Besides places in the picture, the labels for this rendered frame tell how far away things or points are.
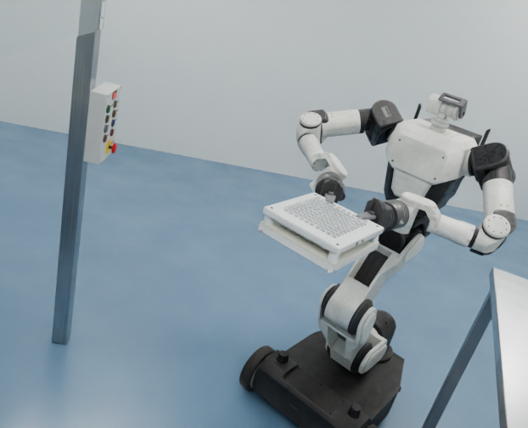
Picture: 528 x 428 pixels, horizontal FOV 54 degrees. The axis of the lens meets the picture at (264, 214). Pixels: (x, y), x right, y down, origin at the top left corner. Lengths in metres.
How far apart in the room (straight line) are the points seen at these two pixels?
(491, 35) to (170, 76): 2.74
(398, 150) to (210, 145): 2.96
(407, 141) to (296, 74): 2.78
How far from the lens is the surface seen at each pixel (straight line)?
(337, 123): 1.94
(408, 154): 1.87
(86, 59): 1.88
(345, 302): 1.89
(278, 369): 2.17
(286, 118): 4.63
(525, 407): 1.39
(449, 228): 1.67
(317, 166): 1.81
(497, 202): 1.75
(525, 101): 5.37
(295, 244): 1.34
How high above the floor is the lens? 1.59
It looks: 24 degrees down
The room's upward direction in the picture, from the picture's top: 15 degrees clockwise
